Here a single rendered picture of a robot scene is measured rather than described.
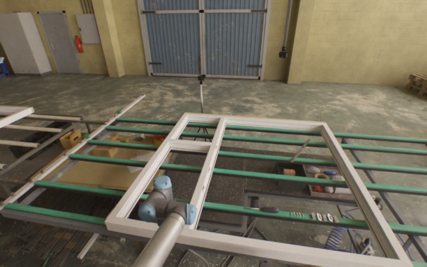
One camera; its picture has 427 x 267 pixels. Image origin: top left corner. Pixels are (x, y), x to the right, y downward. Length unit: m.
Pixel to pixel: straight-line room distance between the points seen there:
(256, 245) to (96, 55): 8.62
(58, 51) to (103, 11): 2.77
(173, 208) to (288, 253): 0.60
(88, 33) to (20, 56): 2.84
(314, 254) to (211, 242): 0.48
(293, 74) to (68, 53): 7.98
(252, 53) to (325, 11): 2.27
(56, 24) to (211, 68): 5.67
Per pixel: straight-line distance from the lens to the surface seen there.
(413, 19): 8.38
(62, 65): 10.16
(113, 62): 8.31
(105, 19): 8.17
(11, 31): 10.48
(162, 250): 0.73
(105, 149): 2.37
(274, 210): 1.36
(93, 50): 9.15
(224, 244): 1.16
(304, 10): 6.91
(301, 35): 6.94
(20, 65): 10.77
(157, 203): 0.90
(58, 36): 9.89
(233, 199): 1.80
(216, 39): 7.22
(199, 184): 1.41
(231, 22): 7.14
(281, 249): 1.17
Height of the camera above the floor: 1.89
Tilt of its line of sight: 29 degrees down
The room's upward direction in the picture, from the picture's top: straight up
